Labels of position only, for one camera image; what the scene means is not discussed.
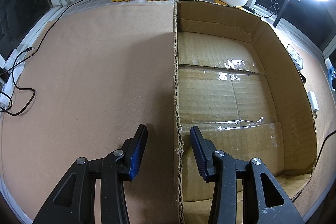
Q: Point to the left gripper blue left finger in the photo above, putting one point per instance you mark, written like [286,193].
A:
[73,198]

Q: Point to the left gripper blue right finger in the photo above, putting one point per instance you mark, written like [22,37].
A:
[264,199]

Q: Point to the brown cardboard box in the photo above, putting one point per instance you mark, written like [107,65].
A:
[236,81]

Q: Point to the black cylindrical stick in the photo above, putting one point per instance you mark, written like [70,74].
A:
[302,78]

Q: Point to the white wall charger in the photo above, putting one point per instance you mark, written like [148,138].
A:
[313,103]

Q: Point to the patterned white lighter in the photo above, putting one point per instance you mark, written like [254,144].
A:
[296,58]

